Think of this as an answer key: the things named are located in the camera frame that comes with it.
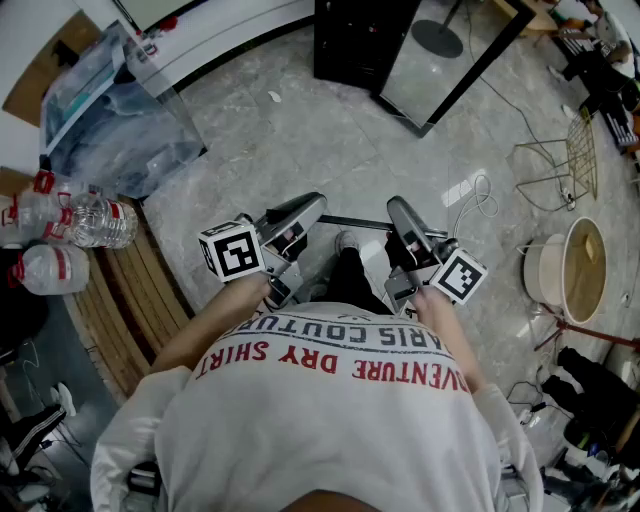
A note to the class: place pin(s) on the white paper scrap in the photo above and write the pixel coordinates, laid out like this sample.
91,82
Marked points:
274,96

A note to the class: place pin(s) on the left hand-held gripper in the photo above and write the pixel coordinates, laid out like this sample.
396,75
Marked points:
235,252

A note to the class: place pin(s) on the stack of wooden boards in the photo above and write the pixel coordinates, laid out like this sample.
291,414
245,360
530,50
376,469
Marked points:
130,300

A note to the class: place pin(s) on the black trousers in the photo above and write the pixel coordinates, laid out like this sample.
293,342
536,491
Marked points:
352,285

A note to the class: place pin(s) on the clear acrylic box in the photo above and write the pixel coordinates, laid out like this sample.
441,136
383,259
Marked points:
120,125

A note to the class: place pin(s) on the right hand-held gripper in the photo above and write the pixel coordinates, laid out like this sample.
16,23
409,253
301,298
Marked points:
457,277

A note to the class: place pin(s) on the brown cardboard sheet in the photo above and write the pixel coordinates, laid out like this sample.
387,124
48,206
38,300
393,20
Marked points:
45,65

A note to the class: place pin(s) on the black bags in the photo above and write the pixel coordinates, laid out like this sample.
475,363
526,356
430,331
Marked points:
595,390

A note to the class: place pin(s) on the round white lidded bin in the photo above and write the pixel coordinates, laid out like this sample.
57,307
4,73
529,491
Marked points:
585,272

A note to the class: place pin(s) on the person's right forearm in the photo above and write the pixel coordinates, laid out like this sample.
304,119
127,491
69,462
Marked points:
445,330

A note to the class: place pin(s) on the red small object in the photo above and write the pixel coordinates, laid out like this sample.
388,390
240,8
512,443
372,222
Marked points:
169,23

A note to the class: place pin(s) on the person's left forearm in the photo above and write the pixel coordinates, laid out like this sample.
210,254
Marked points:
210,325

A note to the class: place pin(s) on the grey shoe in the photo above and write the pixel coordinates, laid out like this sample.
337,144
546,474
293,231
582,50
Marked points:
346,242

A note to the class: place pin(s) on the black round stand base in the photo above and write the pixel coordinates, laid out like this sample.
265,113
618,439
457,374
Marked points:
437,39

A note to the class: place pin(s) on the red tripod leg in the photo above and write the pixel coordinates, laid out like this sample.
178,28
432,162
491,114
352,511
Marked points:
590,332

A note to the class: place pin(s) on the white printed shirt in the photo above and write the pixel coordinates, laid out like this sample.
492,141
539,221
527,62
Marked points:
320,430

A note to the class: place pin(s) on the black backpack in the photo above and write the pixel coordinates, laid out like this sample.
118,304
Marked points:
20,300

